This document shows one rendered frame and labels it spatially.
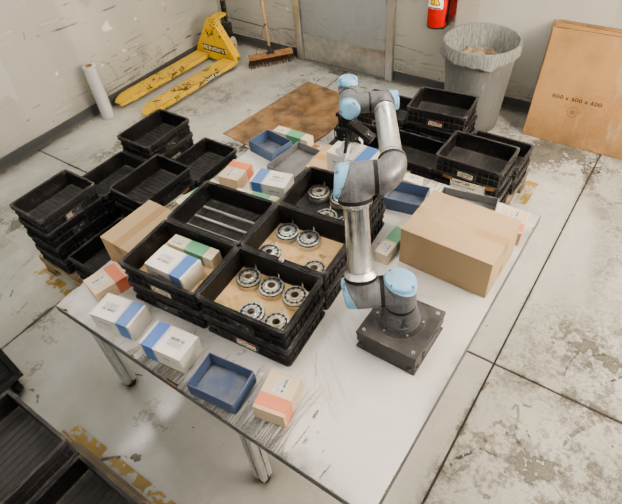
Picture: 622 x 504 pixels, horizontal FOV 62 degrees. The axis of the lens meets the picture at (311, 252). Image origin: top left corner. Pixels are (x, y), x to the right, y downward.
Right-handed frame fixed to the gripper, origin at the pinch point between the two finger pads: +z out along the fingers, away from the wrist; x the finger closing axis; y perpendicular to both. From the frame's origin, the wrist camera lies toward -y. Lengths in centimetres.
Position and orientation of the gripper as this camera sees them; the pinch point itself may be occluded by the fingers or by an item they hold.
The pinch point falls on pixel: (354, 156)
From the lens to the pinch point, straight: 225.0
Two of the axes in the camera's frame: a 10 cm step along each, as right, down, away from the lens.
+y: -8.2, -3.6, 4.5
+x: -5.7, 6.2, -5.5
